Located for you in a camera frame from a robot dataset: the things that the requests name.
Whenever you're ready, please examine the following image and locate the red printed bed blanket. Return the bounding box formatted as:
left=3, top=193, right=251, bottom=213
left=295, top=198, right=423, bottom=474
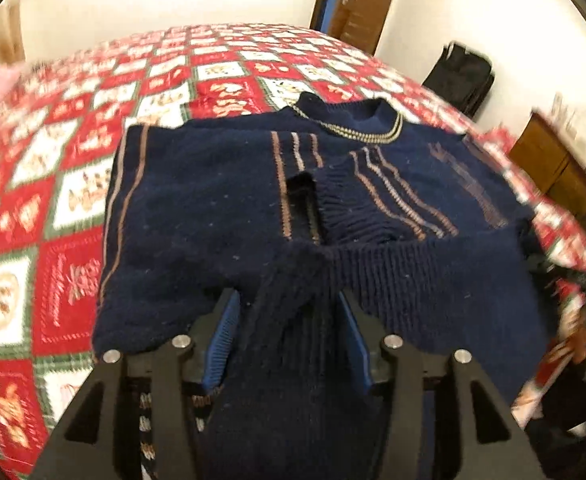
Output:
left=0, top=22, right=586, bottom=466

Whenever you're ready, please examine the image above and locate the beige patterned curtain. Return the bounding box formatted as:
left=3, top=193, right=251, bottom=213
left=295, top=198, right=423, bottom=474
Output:
left=0, top=4, right=24, bottom=66

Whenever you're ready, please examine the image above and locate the brown wooden door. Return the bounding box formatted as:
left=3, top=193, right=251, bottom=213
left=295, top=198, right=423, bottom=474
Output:
left=325, top=0, right=404, bottom=56

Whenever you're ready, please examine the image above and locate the brown wooden nightstand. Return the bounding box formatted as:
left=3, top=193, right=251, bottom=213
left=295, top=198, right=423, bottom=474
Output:
left=507, top=112, right=586, bottom=218

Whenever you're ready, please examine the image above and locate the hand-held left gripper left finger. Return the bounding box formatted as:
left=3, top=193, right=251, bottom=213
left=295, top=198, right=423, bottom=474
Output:
left=33, top=287, right=241, bottom=480

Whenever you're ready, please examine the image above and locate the person's dark clothing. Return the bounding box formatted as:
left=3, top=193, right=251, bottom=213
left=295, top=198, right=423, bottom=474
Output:
left=520, top=360, right=586, bottom=480

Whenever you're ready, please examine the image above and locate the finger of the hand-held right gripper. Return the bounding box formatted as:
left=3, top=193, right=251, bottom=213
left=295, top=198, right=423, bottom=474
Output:
left=523, top=252, right=586, bottom=293

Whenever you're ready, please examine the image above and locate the black folding chair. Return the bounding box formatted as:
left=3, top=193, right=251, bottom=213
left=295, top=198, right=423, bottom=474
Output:
left=421, top=41, right=495, bottom=117

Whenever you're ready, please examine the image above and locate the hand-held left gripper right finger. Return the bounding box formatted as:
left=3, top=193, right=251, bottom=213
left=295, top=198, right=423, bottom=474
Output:
left=337, top=290, right=546, bottom=480

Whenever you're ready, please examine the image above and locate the navy patterned knit sweater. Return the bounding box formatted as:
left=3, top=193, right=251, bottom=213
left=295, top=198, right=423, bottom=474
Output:
left=93, top=92, right=559, bottom=480

